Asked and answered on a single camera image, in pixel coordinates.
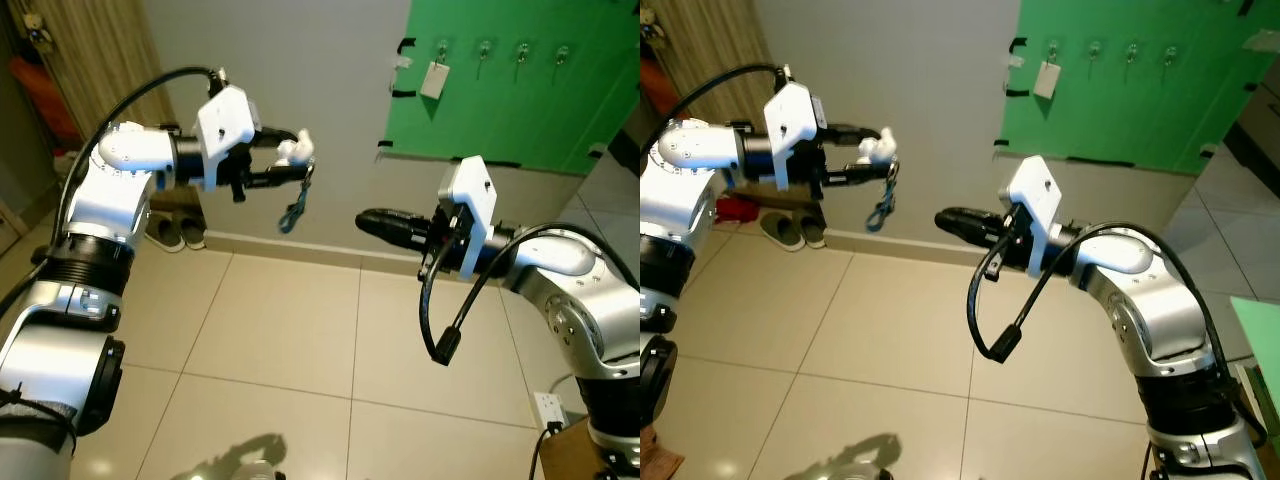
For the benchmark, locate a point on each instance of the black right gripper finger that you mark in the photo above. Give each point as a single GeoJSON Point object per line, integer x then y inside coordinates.
{"type": "Point", "coordinates": [970, 219]}
{"type": "Point", "coordinates": [975, 238]}
{"type": "Point", "coordinates": [395, 219]}
{"type": "Point", "coordinates": [400, 238]}

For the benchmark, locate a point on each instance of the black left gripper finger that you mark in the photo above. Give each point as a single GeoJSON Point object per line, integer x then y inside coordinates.
{"type": "Point", "coordinates": [855, 176]}
{"type": "Point", "coordinates": [280, 135]}
{"type": "Point", "coordinates": [278, 177]}
{"type": "Point", "coordinates": [855, 132]}

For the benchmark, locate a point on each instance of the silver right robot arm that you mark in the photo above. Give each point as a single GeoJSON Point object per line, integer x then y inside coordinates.
{"type": "Point", "coordinates": [1150, 310]}
{"type": "Point", "coordinates": [580, 300]}

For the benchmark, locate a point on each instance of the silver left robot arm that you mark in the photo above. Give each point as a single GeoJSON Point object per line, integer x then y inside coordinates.
{"type": "Point", "coordinates": [110, 190]}
{"type": "Point", "coordinates": [690, 150]}

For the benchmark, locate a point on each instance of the clear adhesive metal hook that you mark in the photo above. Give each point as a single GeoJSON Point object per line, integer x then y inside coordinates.
{"type": "Point", "coordinates": [561, 55]}
{"type": "Point", "coordinates": [484, 50]}
{"type": "Point", "coordinates": [522, 52]}
{"type": "Point", "coordinates": [441, 47]}
{"type": "Point", "coordinates": [1170, 56]}
{"type": "Point", "coordinates": [1132, 52]}
{"type": "Point", "coordinates": [1095, 50]}
{"type": "Point", "coordinates": [1053, 47]}

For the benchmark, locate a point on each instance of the red shoe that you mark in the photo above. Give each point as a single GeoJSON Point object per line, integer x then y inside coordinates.
{"type": "Point", "coordinates": [737, 211]}

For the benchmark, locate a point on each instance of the white paper card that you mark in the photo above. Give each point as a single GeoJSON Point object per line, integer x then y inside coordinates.
{"type": "Point", "coordinates": [1046, 80]}
{"type": "Point", "coordinates": [434, 80]}

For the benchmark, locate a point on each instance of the wood grain cabinet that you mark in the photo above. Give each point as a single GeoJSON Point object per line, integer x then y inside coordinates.
{"type": "Point", "coordinates": [700, 40]}
{"type": "Point", "coordinates": [90, 50]}

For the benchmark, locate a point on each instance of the orange red bag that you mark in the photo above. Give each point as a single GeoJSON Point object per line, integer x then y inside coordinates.
{"type": "Point", "coordinates": [652, 88]}
{"type": "Point", "coordinates": [40, 100]}

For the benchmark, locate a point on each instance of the white power strip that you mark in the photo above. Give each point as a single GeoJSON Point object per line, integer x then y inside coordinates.
{"type": "Point", "coordinates": [549, 410]}

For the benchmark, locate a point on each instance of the small plush toy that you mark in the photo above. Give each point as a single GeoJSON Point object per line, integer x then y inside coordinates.
{"type": "Point", "coordinates": [36, 32]}
{"type": "Point", "coordinates": [652, 24]}

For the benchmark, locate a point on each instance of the green plastic sheet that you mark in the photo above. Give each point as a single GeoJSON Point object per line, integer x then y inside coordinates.
{"type": "Point", "coordinates": [1260, 330]}

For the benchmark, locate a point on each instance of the brown wooden object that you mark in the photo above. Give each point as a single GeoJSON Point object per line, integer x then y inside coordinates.
{"type": "Point", "coordinates": [662, 460]}

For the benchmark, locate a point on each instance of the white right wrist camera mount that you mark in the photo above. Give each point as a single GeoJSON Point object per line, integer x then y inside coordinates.
{"type": "Point", "coordinates": [1040, 200]}
{"type": "Point", "coordinates": [472, 200]}

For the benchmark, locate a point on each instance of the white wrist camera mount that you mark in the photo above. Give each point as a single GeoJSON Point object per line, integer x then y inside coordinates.
{"type": "Point", "coordinates": [225, 115]}
{"type": "Point", "coordinates": [472, 200]}
{"type": "Point", "coordinates": [790, 112]}
{"type": "Point", "coordinates": [1040, 200]}

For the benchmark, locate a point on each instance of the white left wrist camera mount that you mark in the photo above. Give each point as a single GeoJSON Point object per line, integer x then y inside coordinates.
{"type": "Point", "coordinates": [790, 112]}
{"type": "Point", "coordinates": [225, 115]}

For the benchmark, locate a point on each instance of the green wall board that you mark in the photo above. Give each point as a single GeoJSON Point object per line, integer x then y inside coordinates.
{"type": "Point", "coordinates": [520, 110]}
{"type": "Point", "coordinates": [1130, 115]}

